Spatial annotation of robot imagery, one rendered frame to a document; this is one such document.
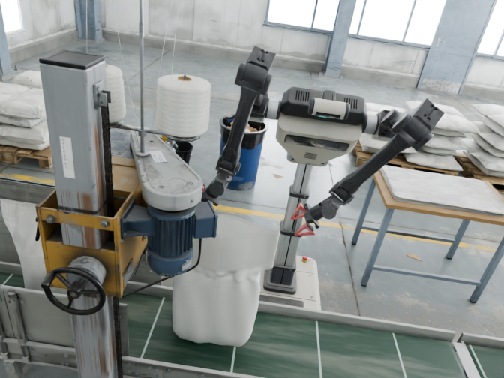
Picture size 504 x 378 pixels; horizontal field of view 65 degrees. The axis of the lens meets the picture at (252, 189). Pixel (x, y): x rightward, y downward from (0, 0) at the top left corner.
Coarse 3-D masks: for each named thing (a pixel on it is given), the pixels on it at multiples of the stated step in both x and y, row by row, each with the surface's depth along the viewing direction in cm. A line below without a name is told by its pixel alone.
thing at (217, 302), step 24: (216, 240) 163; (240, 240) 164; (264, 240) 170; (192, 264) 175; (216, 264) 170; (240, 264) 172; (264, 264) 177; (192, 288) 176; (216, 288) 175; (240, 288) 174; (192, 312) 182; (216, 312) 181; (240, 312) 181; (192, 336) 191; (216, 336) 190; (240, 336) 189
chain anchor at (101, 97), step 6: (96, 84) 99; (102, 84) 102; (96, 90) 99; (102, 90) 102; (108, 90) 103; (96, 96) 100; (102, 96) 100; (108, 96) 103; (96, 102) 100; (102, 102) 101; (108, 102) 104; (96, 108) 101
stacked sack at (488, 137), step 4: (484, 136) 471; (488, 136) 468; (492, 136) 465; (496, 136) 463; (500, 136) 463; (488, 140) 462; (492, 140) 458; (496, 140) 455; (500, 140) 454; (492, 144) 454; (496, 144) 449; (500, 144) 449; (496, 148) 449; (500, 148) 448
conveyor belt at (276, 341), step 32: (128, 320) 201; (160, 320) 203; (256, 320) 211; (288, 320) 214; (160, 352) 187; (192, 352) 189; (224, 352) 192; (256, 352) 194; (288, 352) 196; (320, 352) 199; (352, 352) 201; (384, 352) 204; (416, 352) 206; (448, 352) 209
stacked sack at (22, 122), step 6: (0, 114) 372; (0, 120) 374; (6, 120) 373; (12, 120) 370; (18, 120) 370; (24, 120) 370; (30, 120) 372; (36, 120) 378; (42, 120) 385; (24, 126) 372; (30, 126) 371; (36, 126) 379
